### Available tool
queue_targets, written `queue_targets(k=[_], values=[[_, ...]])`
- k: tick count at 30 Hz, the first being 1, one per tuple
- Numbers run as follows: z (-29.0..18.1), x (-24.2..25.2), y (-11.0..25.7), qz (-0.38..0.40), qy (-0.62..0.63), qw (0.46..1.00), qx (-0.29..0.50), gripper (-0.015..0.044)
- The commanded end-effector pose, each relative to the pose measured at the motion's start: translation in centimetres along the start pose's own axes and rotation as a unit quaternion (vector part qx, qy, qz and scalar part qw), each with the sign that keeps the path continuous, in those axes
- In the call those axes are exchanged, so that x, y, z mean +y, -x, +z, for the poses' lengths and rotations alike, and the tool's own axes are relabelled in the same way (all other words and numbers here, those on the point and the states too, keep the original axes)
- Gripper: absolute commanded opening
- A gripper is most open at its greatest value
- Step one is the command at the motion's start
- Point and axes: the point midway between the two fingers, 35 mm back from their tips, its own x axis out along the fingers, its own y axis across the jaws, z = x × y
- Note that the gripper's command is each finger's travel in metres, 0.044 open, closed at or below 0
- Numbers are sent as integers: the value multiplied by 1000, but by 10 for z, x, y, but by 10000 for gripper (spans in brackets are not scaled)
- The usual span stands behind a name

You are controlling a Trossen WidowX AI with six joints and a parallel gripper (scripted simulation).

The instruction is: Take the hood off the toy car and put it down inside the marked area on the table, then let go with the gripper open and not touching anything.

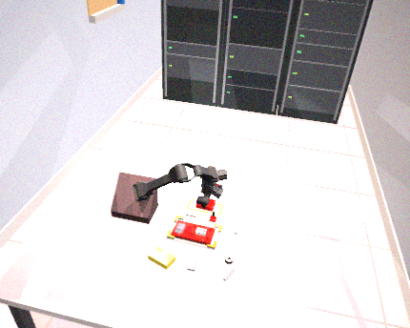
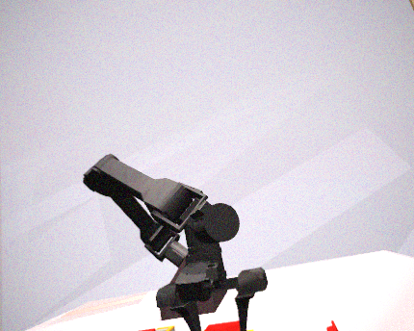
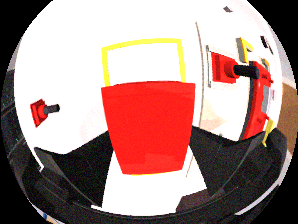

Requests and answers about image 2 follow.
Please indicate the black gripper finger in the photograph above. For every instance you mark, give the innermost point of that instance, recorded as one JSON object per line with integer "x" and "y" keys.
{"x": 242, "y": 302}
{"x": 190, "y": 314}

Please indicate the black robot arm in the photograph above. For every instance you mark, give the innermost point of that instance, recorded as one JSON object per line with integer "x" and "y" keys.
{"x": 169, "y": 203}

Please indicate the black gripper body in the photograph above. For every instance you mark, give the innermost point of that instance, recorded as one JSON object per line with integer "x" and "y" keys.
{"x": 251, "y": 280}

